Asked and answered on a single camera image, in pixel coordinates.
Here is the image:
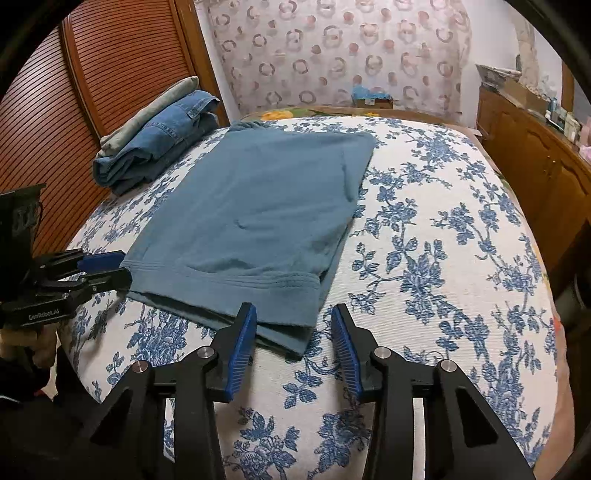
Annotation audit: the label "colourful floral beige blanket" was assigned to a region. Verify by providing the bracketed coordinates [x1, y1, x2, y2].
[239, 104, 574, 480]

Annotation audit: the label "pink tissue pack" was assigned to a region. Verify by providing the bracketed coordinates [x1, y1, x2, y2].
[578, 145, 591, 164]

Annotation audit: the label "long wooden sideboard cabinet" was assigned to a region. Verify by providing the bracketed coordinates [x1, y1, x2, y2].
[477, 86, 590, 296]

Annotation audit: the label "cardboard box with blue items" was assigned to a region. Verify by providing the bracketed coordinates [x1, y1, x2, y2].
[352, 84, 394, 109]

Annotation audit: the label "cardboard box on cabinet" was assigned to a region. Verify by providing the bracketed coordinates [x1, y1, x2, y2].
[503, 78, 549, 116]

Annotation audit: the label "folded grey green pants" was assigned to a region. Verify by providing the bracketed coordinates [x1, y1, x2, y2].
[96, 76, 199, 158]

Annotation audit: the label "person's left hand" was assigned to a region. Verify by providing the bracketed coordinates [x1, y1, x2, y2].
[1, 324, 58, 368]

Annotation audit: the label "stack of papers on cabinet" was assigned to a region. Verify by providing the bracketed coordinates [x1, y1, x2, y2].
[476, 64, 522, 89]

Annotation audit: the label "circle patterned sheer curtain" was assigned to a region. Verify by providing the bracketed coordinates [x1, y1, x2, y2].
[204, 0, 472, 121]

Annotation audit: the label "teal blue pants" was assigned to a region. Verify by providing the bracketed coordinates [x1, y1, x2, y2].
[123, 123, 376, 357]

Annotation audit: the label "wooden slatted wardrobe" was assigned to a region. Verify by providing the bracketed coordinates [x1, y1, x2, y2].
[1, 1, 219, 255]

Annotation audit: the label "folded blue denim jeans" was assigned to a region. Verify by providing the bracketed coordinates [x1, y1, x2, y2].
[93, 90, 219, 196]

